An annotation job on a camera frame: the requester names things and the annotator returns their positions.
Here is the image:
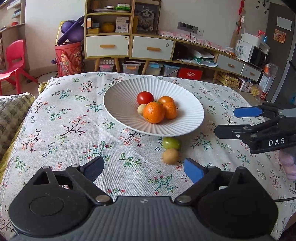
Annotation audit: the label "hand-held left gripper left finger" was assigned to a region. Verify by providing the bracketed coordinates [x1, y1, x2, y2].
[22, 156, 114, 207]

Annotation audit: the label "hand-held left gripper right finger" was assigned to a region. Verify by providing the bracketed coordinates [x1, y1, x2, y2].
[174, 158, 264, 205]

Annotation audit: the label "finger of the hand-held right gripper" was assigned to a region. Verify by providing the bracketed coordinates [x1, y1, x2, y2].
[233, 103, 287, 117]
[214, 117, 286, 142]

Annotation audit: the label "small brown kiwi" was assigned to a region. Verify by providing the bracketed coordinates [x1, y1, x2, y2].
[162, 148, 180, 165]

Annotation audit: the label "green lime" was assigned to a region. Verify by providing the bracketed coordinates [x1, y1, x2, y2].
[162, 137, 181, 150]

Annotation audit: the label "orange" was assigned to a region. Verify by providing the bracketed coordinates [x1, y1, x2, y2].
[143, 101, 165, 124]
[158, 96, 175, 106]
[162, 101, 178, 120]

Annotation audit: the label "white ribbed plate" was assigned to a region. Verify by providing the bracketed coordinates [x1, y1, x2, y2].
[103, 77, 205, 137]

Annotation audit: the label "red tomato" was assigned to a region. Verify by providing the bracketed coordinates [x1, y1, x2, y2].
[136, 91, 154, 106]

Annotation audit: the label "person's right hand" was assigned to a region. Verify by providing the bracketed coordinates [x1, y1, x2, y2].
[279, 148, 296, 181]

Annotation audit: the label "yellow toy blocks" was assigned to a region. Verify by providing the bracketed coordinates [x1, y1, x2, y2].
[216, 72, 241, 88]

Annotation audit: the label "white microwave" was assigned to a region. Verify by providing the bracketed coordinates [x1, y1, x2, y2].
[248, 45, 270, 69]

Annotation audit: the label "floral tablecloth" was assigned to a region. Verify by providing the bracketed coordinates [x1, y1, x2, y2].
[0, 71, 289, 240]

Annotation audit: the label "grey refrigerator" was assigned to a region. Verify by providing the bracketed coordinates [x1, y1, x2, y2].
[266, 2, 296, 103]

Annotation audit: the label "red cardboard box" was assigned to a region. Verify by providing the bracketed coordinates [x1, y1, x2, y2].
[178, 67, 203, 80]

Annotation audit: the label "pile of papers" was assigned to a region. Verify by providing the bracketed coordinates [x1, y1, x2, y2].
[192, 50, 218, 67]

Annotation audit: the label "pink lace cloth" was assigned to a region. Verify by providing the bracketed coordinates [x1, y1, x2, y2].
[158, 30, 226, 52]

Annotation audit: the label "clear box with blue lid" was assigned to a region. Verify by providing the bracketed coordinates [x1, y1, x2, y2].
[163, 64, 180, 77]
[146, 62, 163, 76]

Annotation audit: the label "black electronics box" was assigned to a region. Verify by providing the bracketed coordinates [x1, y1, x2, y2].
[173, 43, 189, 60]

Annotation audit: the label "grey knitted blanket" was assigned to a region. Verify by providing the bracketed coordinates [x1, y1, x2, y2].
[0, 93, 35, 160]

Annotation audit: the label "clear box with pink contents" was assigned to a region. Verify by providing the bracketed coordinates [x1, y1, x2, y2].
[99, 59, 115, 72]

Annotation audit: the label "clear box with orange latch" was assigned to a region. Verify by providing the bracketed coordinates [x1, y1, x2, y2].
[122, 62, 141, 75]

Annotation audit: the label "red toy bucket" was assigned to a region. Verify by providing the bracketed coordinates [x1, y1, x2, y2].
[55, 42, 85, 77]

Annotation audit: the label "framed cat picture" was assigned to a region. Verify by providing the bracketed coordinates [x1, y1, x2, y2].
[134, 1, 161, 35]

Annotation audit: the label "red plastic chair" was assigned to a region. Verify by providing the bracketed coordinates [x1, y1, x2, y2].
[0, 39, 38, 95]

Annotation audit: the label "purple ball toy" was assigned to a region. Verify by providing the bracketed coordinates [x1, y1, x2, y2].
[55, 16, 85, 45]

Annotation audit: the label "yellow round ornament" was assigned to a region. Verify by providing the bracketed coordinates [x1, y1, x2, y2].
[102, 22, 115, 33]

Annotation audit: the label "small white box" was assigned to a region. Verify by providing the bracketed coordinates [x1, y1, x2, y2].
[116, 17, 129, 32]

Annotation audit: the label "wooden cabinet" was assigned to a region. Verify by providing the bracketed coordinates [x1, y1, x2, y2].
[84, 0, 264, 81]

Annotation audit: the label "wooden desk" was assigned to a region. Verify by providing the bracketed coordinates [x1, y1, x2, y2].
[0, 0, 26, 70]

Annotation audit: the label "white drawer orange handle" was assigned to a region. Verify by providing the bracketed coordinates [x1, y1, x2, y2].
[217, 54, 244, 73]
[240, 64, 263, 81]
[86, 35, 129, 57]
[132, 36, 175, 61]

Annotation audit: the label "grey wall socket strip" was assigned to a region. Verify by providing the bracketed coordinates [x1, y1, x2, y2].
[178, 22, 199, 36]

